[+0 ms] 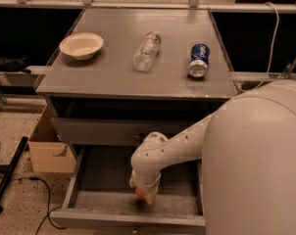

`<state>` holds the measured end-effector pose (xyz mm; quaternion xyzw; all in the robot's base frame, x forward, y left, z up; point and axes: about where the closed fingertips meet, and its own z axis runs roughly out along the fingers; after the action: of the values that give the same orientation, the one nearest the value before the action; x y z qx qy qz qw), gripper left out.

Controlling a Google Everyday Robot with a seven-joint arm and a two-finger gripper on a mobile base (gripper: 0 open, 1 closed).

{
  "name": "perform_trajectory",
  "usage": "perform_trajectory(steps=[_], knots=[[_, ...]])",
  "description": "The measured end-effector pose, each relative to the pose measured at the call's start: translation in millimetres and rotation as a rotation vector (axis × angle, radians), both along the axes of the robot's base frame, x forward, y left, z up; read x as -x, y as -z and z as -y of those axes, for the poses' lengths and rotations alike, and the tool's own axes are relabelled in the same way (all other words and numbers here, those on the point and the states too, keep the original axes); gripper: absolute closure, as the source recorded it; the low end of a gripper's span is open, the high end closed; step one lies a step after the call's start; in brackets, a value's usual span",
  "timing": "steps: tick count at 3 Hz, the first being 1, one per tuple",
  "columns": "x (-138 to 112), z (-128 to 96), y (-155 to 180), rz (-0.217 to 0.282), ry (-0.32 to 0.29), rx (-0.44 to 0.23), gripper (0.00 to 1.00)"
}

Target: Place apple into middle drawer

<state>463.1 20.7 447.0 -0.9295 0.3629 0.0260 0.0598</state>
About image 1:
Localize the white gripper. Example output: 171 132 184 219
129 170 161 206

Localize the red apple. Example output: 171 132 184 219
135 188 146 201

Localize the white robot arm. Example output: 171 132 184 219
129 80 296 235

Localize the open grey lower drawer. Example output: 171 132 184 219
51 146 205 235

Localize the closed grey upper drawer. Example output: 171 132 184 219
51 117 193 146

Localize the grey drawer cabinet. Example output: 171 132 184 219
37 9 236 154

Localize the cardboard box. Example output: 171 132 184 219
28 108 76 173

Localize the blue soda can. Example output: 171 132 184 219
187 44 210 78

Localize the clear plastic water bottle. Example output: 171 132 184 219
133 31 162 71

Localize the black metal stand bar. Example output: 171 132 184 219
0 136 28 213

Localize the white paper bowl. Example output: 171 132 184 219
60 32 104 61

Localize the black bag on shelf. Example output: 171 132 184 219
0 57 31 73

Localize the black floor cable left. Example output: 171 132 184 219
10 176 68 235

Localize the white hanging cable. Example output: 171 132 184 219
239 1 281 94

